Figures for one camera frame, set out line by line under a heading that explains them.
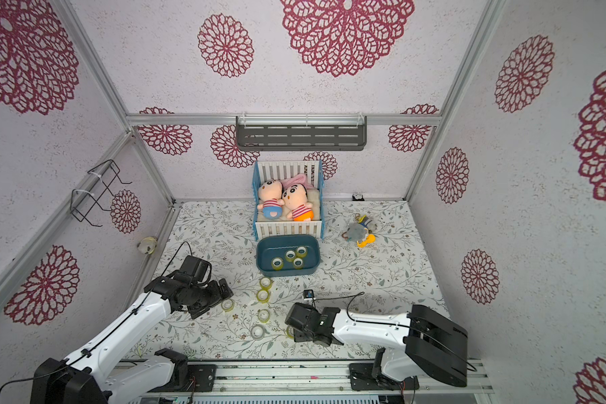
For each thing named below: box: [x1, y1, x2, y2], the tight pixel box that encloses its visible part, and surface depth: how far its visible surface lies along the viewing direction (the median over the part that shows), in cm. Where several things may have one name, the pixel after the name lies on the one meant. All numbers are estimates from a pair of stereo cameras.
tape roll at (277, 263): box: [271, 256, 284, 272], surface depth 99 cm
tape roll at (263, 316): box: [257, 308, 271, 324], surface depth 87 cm
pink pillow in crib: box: [281, 173, 314, 190], surface depth 115 cm
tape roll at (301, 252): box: [296, 245, 308, 259], surface depth 103 cm
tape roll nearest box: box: [259, 276, 274, 289], surface depth 95 cm
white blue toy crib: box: [251, 159, 325, 241], surface depth 108 cm
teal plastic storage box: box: [255, 233, 322, 277], surface depth 101 cm
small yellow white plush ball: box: [136, 236, 158, 256], surface depth 105 cm
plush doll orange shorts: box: [281, 183, 314, 222], surface depth 105 cm
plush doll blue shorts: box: [256, 179, 286, 220], surface depth 108 cm
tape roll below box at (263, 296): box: [255, 289, 271, 304], surface depth 91 cm
